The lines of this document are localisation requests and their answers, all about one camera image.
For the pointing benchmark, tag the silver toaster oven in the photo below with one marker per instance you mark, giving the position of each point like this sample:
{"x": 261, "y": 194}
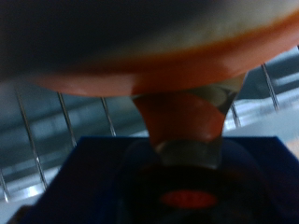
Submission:
{"x": 90, "y": 124}

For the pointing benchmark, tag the blue spatula grip block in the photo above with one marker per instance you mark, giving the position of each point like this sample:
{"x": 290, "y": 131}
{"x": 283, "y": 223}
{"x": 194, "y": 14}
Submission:
{"x": 78, "y": 186}

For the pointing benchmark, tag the white bread slice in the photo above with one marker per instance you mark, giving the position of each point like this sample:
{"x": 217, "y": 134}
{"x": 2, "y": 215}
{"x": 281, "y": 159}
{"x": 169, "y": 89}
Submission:
{"x": 187, "y": 62}

